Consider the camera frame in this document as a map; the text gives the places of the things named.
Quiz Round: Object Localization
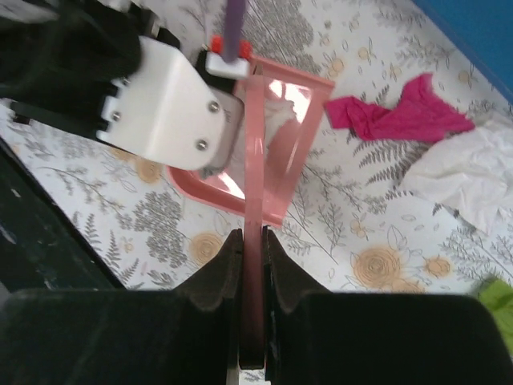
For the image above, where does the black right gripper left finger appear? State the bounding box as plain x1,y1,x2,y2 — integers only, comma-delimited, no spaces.
1,230,243,384

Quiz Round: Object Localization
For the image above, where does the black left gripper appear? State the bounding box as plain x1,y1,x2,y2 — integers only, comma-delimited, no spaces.
1,1,180,139

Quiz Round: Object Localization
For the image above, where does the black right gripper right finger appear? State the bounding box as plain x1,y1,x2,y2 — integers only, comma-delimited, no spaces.
263,230,512,384

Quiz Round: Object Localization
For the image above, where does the pink dustpan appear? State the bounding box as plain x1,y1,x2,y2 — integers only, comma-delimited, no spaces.
168,56,334,227

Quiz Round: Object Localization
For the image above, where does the pink hand brush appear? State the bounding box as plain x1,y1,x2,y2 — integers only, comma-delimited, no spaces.
239,75,265,370

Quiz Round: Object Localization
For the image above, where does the small white crumpled paper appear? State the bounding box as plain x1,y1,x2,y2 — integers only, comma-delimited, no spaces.
264,99,296,147

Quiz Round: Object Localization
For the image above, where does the large white crumpled paper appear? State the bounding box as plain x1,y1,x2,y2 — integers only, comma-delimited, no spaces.
400,121,512,234

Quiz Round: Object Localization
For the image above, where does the green paper scrap near roll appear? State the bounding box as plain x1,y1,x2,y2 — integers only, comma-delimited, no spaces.
477,278,512,329

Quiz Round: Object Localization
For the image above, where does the magenta paper scrap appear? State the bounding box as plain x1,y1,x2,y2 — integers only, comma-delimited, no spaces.
325,73,475,143

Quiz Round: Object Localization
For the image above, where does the blue wooden shelf unit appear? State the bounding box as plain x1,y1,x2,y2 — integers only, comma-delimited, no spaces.
414,0,512,103

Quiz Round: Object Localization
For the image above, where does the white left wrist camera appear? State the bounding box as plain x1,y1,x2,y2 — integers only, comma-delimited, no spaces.
96,37,244,171

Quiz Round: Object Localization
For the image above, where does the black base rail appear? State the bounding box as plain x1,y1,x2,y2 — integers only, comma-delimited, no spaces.
1,141,124,292

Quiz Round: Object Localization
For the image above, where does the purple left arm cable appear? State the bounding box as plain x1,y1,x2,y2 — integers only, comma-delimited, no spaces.
224,0,246,65

